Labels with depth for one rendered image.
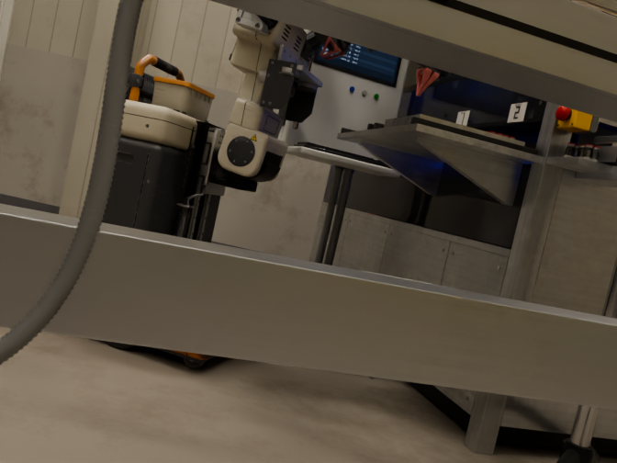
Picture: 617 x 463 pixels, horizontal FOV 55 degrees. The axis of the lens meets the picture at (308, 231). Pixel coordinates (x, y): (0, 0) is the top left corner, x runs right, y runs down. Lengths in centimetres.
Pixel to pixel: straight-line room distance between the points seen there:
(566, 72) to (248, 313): 49
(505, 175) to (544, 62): 109
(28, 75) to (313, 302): 497
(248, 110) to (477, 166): 79
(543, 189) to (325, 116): 110
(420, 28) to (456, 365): 42
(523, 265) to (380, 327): 111
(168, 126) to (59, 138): 337
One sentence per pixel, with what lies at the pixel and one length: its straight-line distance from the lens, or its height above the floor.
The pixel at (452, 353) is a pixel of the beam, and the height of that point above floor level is 48.
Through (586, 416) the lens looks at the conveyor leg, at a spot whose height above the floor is 22.
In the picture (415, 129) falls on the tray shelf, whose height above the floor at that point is 86.
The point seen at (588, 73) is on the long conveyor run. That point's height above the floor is 86.
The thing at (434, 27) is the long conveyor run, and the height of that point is 85.
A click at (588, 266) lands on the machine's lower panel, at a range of 195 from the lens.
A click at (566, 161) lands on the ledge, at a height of 87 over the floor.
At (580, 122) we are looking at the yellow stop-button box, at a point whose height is 98.
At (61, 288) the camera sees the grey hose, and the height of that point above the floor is 48.
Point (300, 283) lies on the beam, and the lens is 71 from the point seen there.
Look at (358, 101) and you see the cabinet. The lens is 265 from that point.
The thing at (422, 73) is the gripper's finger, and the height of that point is 104.
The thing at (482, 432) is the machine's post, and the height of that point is 7.
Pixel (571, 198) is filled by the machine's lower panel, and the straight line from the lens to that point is 189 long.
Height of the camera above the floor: 64
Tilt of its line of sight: 4 degrees down
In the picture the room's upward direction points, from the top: 12 degrees clockwise
